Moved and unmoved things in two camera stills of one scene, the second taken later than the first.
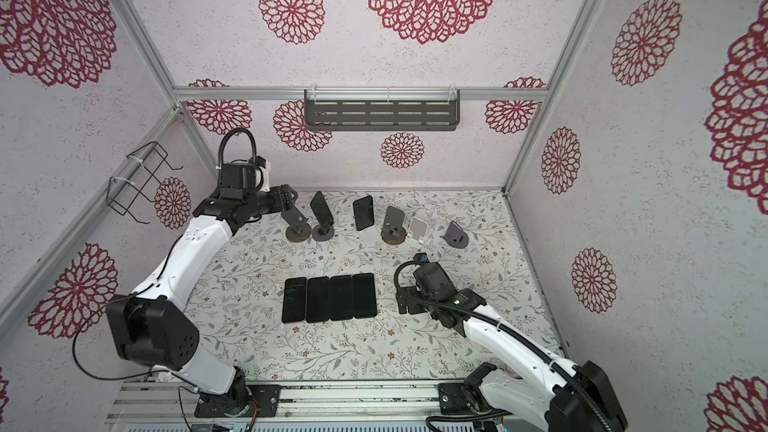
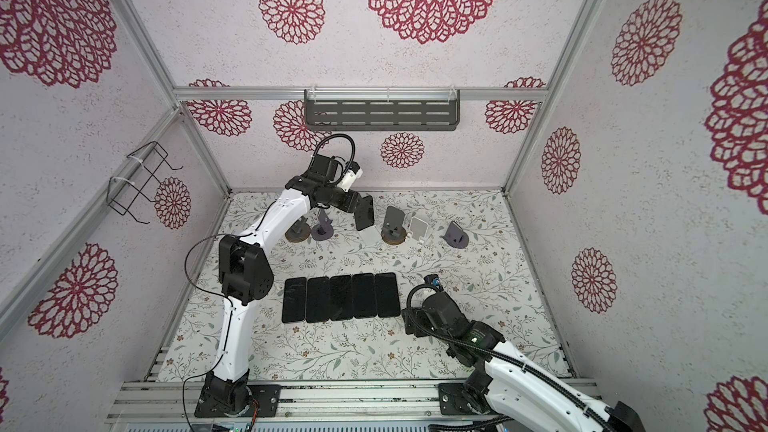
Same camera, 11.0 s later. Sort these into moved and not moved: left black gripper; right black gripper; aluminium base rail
Moved: left black gripper; right black gripper
Not moved: aluminium base rail
